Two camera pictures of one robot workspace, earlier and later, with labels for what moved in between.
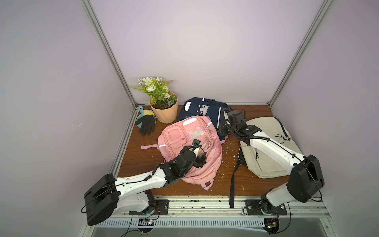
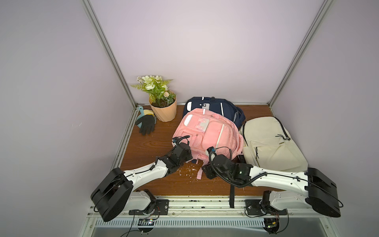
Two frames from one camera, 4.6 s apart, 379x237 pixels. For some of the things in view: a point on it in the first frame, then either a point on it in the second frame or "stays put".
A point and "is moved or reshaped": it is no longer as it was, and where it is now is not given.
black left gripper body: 197,161 to 188,157
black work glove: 148,124 stays put
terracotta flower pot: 167,111 stays put
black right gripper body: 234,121 to 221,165
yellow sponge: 148,112 stays put
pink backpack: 177,134 is moved or reshaped
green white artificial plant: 157,91 stays put
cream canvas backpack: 260,162 stays put
